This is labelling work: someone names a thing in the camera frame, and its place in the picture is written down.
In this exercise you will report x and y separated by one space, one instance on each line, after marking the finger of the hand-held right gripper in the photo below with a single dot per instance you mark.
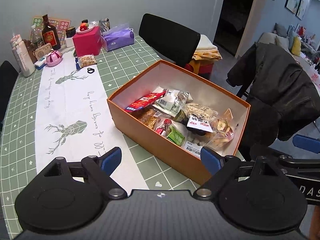
260 150
307 141

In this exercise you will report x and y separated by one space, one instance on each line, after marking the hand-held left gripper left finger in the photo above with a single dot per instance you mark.
111 160

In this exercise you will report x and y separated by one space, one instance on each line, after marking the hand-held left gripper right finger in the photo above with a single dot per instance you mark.
210 160

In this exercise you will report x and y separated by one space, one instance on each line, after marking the white ball candy packet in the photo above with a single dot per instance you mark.
191 146

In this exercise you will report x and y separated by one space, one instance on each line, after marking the dried fruit chips packet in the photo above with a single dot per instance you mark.
221 127

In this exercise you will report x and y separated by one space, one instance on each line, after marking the white snack packet orange sticks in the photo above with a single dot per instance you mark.
197 123

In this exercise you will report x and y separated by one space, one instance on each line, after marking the green pea snack packet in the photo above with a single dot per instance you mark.
176 136

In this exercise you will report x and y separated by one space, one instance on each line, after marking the orange cardboard box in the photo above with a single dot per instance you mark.
150 140

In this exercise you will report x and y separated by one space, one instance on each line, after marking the puffed rice cake packet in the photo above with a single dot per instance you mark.
200 110

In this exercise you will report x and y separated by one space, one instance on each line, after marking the black snack packet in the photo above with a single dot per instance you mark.
180 117

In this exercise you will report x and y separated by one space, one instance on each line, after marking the yellow waffle chips packet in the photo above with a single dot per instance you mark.
148 118

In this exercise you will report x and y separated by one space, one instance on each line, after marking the red-capped candy bottle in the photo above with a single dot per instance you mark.
163 127

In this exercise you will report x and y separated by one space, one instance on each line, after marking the red snack packet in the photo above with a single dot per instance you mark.
145 102

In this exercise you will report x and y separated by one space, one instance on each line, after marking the white barcode snack packet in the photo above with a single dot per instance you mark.
172 100

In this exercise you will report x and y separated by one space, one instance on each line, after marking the dark jacket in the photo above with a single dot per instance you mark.
275 85

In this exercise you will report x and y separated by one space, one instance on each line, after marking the white plastic bag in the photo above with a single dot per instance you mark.
313 75

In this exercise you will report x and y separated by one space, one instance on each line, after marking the white deer table runner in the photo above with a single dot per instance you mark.
75 100

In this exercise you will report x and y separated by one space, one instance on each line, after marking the red stool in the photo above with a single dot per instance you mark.
200 70

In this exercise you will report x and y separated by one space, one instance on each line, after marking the green checked tablecloth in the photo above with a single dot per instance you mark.
22 130

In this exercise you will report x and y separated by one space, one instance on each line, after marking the yellow cushion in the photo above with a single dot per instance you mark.
296 45

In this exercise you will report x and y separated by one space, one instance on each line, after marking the peanut snack packet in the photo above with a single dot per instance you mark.
87 60

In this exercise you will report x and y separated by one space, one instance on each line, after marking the yellow folded cloth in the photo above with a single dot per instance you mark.
207 55

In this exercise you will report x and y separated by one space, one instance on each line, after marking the grey sofa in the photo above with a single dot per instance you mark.
268 38

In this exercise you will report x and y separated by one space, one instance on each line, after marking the cream folded cloth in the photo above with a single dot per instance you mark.
206 43

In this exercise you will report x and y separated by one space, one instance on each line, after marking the pink round container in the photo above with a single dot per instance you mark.
53 58

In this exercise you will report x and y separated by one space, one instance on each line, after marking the white and blue box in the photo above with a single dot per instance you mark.
40 63

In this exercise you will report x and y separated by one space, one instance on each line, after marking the pink gift box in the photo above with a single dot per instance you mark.
86 42

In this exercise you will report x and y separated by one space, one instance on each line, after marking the purple tissue pack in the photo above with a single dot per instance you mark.
117 40

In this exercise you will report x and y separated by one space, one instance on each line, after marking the white holder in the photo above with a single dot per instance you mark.
69 42

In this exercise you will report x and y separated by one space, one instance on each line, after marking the wooden radio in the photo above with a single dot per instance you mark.
43 51

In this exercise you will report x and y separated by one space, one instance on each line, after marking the black chair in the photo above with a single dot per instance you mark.
7 80
170 37

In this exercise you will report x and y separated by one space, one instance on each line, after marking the white cylinder bottle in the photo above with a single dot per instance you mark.
23 60

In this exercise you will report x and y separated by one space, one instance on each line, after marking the plate with strawberry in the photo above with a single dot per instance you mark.
84 28

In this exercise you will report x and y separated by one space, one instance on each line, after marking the dark jar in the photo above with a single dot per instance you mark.
70 32

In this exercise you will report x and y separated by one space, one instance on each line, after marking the small dark bottle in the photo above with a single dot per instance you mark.
107 23

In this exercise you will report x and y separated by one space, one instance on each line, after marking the dark liquor bottle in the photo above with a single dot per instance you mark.
51 37

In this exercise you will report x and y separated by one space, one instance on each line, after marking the dotted card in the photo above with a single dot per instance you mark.
62 26

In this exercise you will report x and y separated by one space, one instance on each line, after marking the clear plastic water bottle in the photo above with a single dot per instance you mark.
35 36

